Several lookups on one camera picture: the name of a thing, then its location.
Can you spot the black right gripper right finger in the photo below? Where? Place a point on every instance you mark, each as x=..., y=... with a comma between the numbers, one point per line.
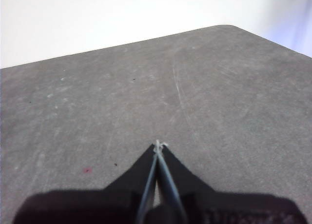
x=219, y=209

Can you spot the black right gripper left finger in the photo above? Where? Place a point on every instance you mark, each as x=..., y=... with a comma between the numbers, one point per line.
x=97, y=207

